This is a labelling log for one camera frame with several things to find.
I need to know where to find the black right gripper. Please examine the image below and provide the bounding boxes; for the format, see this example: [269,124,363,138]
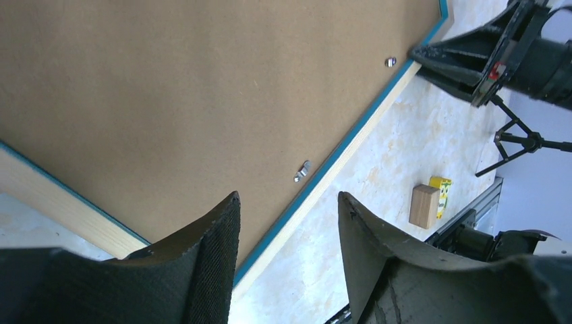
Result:
[409,1,571,109]

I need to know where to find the wooden picture frame blue edges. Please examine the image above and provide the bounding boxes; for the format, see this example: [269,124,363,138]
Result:
[0,0,456,300]

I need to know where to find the aluminium rail frame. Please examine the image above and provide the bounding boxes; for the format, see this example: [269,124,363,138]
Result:
[467,177,503,235]

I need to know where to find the small wooden block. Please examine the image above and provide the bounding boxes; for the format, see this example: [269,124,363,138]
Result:
[409,184,440,230]

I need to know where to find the yellow owl toy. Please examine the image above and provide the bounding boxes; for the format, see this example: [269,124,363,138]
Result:
[429,176,453,219]

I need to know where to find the black microphone tripod stand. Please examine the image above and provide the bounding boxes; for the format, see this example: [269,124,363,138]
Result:
[475,94,571,178]

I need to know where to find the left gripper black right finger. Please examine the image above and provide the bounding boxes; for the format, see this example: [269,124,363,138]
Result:
[338,192,571,323]

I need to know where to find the brown cardboard backing board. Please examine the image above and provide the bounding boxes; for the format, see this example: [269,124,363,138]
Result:
[0,0,443,269]

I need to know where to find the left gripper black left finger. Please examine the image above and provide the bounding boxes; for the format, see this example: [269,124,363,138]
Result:
[1,192,241,323]

